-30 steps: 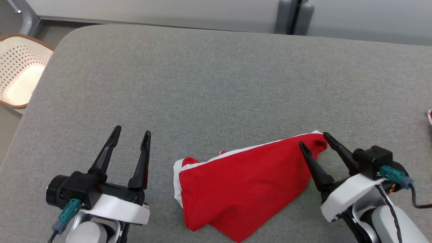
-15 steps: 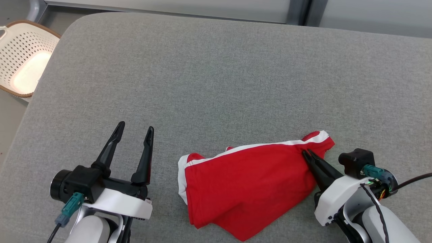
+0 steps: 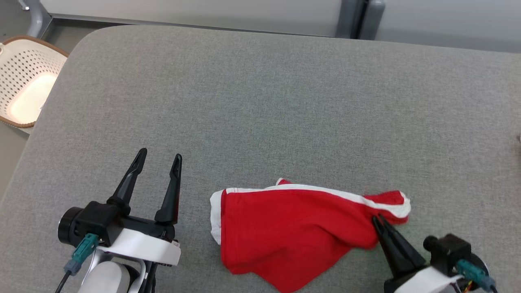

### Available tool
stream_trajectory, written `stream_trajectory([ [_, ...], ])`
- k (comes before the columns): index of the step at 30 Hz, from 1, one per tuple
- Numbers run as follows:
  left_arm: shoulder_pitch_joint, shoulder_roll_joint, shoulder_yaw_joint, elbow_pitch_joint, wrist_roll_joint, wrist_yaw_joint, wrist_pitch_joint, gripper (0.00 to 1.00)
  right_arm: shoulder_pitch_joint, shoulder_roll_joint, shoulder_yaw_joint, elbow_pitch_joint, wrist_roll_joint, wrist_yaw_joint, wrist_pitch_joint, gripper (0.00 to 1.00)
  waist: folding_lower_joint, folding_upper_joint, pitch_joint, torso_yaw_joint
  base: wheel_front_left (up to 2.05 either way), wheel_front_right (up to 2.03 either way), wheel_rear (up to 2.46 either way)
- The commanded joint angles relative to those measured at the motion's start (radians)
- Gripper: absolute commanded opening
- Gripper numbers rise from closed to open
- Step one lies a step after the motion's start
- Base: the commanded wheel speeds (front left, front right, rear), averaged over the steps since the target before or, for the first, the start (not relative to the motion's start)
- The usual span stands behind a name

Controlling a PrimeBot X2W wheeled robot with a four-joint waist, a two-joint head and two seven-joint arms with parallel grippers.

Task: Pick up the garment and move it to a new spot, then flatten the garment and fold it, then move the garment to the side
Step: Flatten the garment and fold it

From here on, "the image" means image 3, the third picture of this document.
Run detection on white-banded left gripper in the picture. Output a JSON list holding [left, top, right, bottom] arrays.
[[107, 148, 183, 267]]

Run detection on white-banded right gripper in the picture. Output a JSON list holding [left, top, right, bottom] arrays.
[[372, 216, 464, 293]]

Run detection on red shorts with white stripe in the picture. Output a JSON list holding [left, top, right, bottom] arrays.
[[210, 178, 411, 293]]

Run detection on grey fabric sofa cushion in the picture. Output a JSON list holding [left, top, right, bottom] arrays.
[[0, 24, 521, 293]]

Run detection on white perforated laundry basket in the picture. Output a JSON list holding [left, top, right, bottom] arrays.
[[0, 35, 69, 129]]

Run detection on teal right camera connector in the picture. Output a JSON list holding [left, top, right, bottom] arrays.
[[456, 260, 496, 291]]

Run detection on teal camera connector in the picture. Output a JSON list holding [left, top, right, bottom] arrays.
[[64, 233, 99, 276], [456, 260, 496, 291]]

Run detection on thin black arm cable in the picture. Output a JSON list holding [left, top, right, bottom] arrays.
[[142, 262, 157, 293]]

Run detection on teal left camera connector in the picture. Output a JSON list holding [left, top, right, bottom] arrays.
[[64, 233, 99, 276]]

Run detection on thin black camera cable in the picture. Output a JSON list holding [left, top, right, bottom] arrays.
[[55, 272, 73, 293]]

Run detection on grey partition base rail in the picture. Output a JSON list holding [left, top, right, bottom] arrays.
[[41, 12, 340, 38]]

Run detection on grey double partition post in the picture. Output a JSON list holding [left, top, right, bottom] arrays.
[[336, 0, 385, 40]]

